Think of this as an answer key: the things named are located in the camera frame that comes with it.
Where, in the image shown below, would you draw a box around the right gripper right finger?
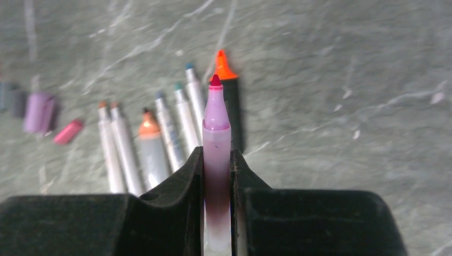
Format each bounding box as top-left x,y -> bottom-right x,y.
230,150 -> 408,255

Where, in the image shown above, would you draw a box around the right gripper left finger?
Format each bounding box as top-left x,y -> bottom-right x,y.
1,147 -> 204,255

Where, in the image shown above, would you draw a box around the white pen grey cap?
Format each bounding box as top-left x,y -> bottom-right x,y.
110,102 -> 144,197

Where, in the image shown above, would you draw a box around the white marker orange end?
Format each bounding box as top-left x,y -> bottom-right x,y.
98,101 -> 127,193

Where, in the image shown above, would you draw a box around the white pen teal cap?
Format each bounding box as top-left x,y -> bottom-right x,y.
174,83 -> 200,156

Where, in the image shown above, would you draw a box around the orange pen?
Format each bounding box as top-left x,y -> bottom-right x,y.
203,74 -> 231,252

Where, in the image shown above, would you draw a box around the white pen blue cap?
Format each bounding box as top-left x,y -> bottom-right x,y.
185,62 -> 206,142

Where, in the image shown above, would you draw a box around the pink marker cap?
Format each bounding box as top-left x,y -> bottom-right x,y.
53,119 -> 84,145

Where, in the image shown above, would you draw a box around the black orange highlighter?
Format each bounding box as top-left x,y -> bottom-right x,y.
210,50 -> 245,153

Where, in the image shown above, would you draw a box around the purple highlighter cap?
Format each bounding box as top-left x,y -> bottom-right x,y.
23,92 -> 55,135

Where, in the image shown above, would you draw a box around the dark grey pen cap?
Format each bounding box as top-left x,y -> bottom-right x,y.
11,90 -> 27,118

